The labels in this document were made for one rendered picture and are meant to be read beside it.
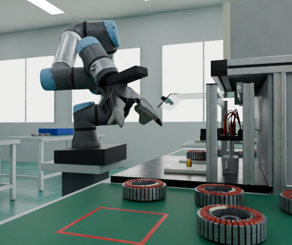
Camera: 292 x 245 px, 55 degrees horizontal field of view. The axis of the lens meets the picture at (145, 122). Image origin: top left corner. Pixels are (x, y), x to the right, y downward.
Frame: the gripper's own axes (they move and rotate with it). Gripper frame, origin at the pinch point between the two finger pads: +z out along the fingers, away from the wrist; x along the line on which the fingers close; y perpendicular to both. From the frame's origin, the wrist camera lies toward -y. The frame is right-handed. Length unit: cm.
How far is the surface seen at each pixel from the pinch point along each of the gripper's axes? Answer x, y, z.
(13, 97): -249, 477, -501
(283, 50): -36.6, -30.6, -1.7
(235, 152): -59, 11, 7
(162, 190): -0.7, 6.9, 15.3
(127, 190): 5.6, 11.1, 11.3
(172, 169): -25.0, 18.3, 4.9
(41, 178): -138, 298, -158
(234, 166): -36.7, 4.5, 15.1
